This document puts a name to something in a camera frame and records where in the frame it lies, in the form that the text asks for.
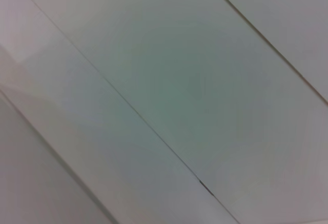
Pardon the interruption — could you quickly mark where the white cabinet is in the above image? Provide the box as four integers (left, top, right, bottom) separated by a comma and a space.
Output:
0, 0, 328, 224

